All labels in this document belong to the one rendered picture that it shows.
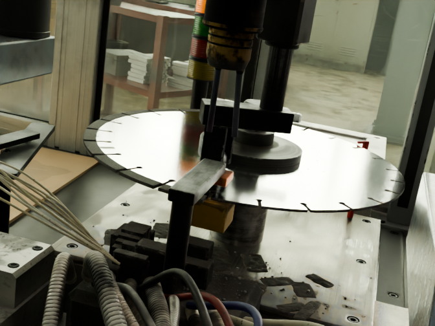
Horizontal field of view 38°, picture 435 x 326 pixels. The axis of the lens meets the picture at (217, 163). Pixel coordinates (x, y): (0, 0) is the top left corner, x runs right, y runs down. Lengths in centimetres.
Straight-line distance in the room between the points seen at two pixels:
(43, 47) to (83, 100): 60
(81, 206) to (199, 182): 56
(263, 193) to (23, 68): 25
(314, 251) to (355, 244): 6
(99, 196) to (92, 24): 34
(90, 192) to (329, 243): 47
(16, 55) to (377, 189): 36
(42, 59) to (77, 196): 44
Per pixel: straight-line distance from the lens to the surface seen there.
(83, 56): 124
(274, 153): 65
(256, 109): 59
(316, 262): 69
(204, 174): 49
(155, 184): 55
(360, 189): 63
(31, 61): 64
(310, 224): 79
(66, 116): 127
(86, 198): 105
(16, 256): 55
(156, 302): 45
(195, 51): 95
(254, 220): 69
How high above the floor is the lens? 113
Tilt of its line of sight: 17 degrees down
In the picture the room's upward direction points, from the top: 8 degrees clockwise
